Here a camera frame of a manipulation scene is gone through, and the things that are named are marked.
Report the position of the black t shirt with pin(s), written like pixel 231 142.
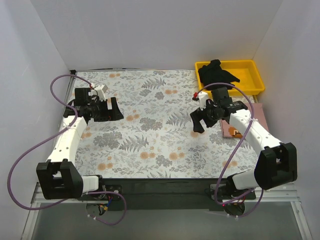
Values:
pixel 213 73

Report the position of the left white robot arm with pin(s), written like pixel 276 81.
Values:
pixel 58 176

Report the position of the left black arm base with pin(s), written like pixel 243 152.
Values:
pixel 114 188

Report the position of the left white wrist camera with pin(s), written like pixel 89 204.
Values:
pixel 100 92

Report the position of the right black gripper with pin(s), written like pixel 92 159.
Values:
pixel 204 116

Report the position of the yellow plastic tray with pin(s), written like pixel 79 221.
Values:
pixel 246 71

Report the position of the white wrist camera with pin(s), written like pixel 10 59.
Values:
pixel 100 92
pixel 201 97

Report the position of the aluminium frame rail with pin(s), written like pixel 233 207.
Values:
pixel 182 188

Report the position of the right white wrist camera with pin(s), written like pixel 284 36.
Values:
pixel 201 97

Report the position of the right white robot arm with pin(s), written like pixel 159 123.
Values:
pixel 277 161

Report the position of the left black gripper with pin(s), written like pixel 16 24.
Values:
pixel 110 109

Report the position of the floral table mat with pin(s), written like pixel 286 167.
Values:
pixel 156 138

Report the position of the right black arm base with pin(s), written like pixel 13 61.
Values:
pixel 223 193

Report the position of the folded pink t shirt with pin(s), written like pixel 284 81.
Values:
pixel 229 131

